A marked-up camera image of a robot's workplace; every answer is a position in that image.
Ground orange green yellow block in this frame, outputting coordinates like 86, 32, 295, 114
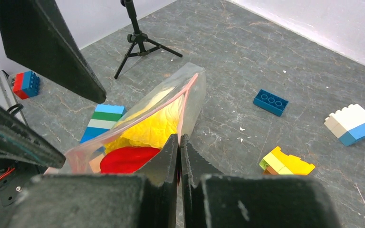
259, 146, 315, 175

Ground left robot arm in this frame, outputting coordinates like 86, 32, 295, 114
0, 0, 106, 227

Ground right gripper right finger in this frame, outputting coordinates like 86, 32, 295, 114
180, 135, 341, 228

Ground clear zip top bag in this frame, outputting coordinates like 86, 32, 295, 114
47, 63, 206, 174

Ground grey microphone on tripod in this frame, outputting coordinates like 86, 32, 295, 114
114, 0, 183, 79

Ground white and blue block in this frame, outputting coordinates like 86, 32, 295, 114
324, 104, 365, 146

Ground yellow toy cabbage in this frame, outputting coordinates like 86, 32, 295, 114
104, 87, 185, 154

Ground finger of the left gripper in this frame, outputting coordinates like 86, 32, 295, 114
0, 106, 66, 169
0, 0, 106, 104

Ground blue green grey block stack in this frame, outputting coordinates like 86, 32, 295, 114
80, 104, 126, 143

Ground red toy bell pepper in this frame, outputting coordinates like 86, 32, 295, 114
99, 147, 160, 174

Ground red and blue block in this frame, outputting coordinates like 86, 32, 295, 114
12, 71, 40, 99

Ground dark blue flat block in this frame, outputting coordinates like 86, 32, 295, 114
253, 89, 289, 117

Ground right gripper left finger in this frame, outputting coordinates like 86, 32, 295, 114
8, 134, 178, 228

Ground orange small block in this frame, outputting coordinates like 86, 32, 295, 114
89, 154, 105, 173

